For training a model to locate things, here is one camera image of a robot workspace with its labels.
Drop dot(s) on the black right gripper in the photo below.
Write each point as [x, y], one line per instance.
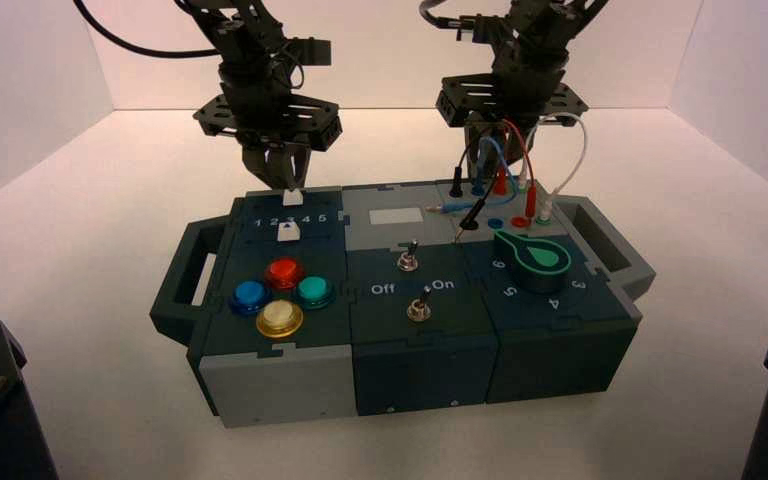
[510, 96]

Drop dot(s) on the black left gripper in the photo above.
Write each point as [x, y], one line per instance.
[271, 119]

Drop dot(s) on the dark teal task board box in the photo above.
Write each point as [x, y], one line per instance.
[424, 358]

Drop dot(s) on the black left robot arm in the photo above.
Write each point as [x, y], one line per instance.
[238, 33]

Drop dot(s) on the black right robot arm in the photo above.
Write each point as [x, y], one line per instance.
[543, 26]

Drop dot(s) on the white slider pointer block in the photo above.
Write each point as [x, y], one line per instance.
[288, 232]

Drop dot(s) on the blue banana socket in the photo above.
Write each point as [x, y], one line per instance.
[494, 224]

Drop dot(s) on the red banana socket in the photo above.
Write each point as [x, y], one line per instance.
[520, 222]

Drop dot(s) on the green banana socket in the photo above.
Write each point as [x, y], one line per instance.
[543, 219]

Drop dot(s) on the red round push button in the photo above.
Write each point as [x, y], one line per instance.
[284, 272]

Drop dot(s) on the grey rectangular display plate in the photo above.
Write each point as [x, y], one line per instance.
[395, 216]

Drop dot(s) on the green teardrop dial knob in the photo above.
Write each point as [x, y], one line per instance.
[536, 262]

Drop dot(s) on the green round push button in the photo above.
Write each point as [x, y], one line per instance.
[313, 290]

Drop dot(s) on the blue round push button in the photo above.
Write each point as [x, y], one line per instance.
[249, 296]

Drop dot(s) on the yellow round push button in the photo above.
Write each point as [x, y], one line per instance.
[280, 316]

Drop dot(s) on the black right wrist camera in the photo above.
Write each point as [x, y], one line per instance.
[473, 30]

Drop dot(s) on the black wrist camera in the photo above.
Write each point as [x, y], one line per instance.
[311, 52]
[473, 30]

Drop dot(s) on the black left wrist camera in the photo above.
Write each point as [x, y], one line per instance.
[311, 52]

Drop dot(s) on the metal toggle switch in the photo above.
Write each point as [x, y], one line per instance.
[418, 307]
[408, 260]

